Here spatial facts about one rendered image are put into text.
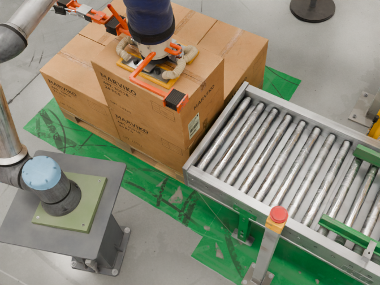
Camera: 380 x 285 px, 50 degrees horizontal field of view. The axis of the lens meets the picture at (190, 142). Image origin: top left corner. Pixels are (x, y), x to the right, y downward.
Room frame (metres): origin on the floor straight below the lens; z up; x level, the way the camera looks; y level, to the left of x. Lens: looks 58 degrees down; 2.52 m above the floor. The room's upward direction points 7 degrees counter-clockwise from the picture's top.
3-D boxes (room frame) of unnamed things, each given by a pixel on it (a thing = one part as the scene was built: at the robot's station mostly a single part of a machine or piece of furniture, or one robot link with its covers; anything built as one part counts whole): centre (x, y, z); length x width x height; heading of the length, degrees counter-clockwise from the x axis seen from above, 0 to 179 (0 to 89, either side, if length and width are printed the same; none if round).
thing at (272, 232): (0.56, -0.31, 0.50); 0.07 x 0.07 x 1.00; 51
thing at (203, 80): (1.54, 0.13, 0.74); 0.60 x 0.40 x 0.40; 49
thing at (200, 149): (1.31, -0.17, 0.58); 0.70 x 0.03 x 0.06; 141
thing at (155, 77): (1.46, 0.17, 0.97); 0.34 x 0.10 x 0.05; 52
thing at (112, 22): (1.69, 0.31, 1.08); 0.10 x 0.08 x 0.06; 142
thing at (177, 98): (1.14, 0.04, 1.08); 0.09 x 0.08 x 0.05; 142
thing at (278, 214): (0.56, -0.31, 1.02); 0.07 x 0.07 x 0.04
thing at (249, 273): (0.56, -0.31, 0.01); 0.15 x 0.15 x 0.03; 51
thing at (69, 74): (1.97, 0.17, 0.34); 1.20 x 1.00 x 0.40; 51
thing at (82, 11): (1.82, 0.48, 1.07); 0.07 x 0.07 x 0.04; 52
